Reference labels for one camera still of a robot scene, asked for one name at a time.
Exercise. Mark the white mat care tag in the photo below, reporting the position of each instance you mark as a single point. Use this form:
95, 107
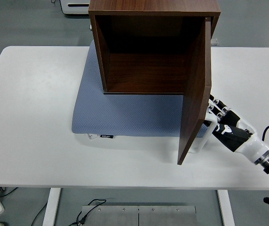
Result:
91, 136

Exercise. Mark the black mat label tag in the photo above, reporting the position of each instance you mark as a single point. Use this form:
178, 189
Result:
107, 136

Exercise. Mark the blue textured mat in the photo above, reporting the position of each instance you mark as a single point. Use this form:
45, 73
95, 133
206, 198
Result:
125, 113

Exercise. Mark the brown wooden cabinet door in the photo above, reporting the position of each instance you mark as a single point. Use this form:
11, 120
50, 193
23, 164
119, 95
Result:
193, 106

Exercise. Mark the white table leg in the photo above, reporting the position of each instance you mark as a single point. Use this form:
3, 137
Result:
226, 207
51, 207

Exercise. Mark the white appliance with slot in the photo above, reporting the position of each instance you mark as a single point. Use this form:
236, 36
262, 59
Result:
75, 9

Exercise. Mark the brown wooden cabinet body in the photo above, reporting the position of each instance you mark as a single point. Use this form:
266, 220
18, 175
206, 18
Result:
153, 4

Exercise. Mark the grey metal plate with screws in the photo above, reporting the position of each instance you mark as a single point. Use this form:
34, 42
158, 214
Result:
111, 216
167, 216

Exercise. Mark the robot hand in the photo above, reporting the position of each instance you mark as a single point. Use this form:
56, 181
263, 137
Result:
233, 134

